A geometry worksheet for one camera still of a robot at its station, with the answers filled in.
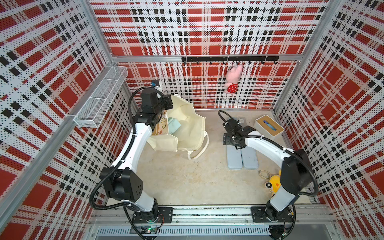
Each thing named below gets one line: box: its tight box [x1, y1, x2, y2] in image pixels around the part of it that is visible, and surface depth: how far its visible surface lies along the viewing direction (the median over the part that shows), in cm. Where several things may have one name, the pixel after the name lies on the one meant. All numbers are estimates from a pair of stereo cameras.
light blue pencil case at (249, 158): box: [240, 146, 259, 170], surface depth 92 cm
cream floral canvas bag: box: [147, 94, 210, 160], surface depth 93 cm
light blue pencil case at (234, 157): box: [226, 145, 243, 170], surface depth 93 cm
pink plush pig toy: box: [224, 64, 243, 94], surface depth 95 cm
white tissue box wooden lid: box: [254, 114, 285, 138], surface depth 108 cm
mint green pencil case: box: [168, 117, 181, 134], surface depth 102 cm
